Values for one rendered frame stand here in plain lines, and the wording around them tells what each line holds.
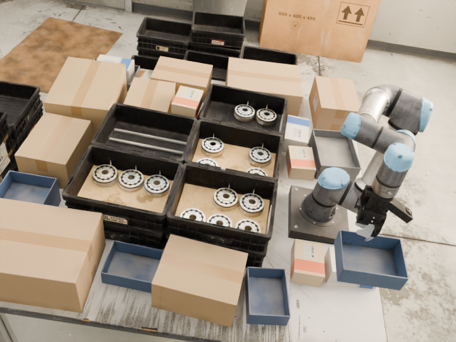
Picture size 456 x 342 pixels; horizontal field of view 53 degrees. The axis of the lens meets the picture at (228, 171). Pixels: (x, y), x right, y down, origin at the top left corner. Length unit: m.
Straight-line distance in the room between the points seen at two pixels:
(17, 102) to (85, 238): 1.65
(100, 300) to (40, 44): 3.10
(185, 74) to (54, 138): 0.80
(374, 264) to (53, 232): 1.10
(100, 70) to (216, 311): 1.38
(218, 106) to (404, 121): 0.99
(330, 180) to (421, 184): 1.80
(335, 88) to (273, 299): 1.31
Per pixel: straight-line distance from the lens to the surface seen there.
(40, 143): 2.14
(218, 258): 1.70
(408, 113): 1.78
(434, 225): 3.40
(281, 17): 4.59
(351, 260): 1.56
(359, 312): 1.91
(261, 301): 1.82
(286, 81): 2.53
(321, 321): 1.84
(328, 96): 2.58
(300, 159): 2.26
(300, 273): 1.84
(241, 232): 1.70
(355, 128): 1.42
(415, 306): 2.94
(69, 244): 1.70
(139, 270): 1.85
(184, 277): 1.65
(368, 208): 1.45
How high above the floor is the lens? 2.26
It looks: 45 degrees down
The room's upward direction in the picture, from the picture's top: 9 degrees clockwise
